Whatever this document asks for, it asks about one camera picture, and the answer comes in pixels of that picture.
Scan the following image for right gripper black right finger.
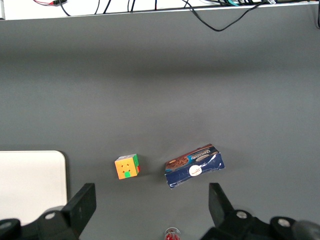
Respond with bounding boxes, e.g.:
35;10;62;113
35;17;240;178
208;182;241;230

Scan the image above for blue cookie box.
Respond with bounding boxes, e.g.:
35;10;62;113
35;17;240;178
164;143;225;190

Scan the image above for red soda bottle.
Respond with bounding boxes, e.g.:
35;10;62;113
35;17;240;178
164;226;181;240

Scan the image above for black looped cable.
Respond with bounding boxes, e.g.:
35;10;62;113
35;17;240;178
181;0;270;32

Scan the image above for beige plastic tray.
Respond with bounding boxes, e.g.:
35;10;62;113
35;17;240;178
0;150;68;224

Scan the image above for colourful puzzle cube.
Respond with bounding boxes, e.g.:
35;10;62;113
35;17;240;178
114;153;141;180

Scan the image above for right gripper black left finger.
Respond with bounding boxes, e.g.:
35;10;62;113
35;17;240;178
61;183;97;240

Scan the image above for thin red wire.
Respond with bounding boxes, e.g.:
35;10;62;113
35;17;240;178
32;0;55;7

